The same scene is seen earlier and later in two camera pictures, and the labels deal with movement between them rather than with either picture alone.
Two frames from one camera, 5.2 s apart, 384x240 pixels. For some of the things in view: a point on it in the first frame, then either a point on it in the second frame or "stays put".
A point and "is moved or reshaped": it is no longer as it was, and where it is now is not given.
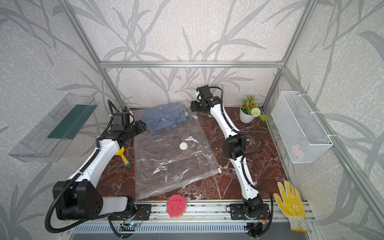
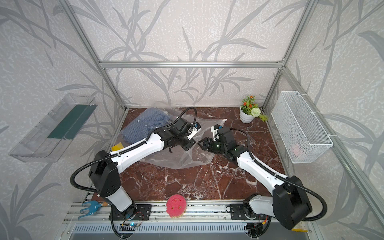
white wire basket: [302, 136] stays put
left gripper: [141, 127] to [191, 143]
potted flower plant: [249, 110] stays put
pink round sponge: [176, 206] stays put
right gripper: [193, 106] to [207, 144]
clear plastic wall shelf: [48, 141] stays put
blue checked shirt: [164, 116] is moved or reshaped
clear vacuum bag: [172, 152] is moved or reshaped
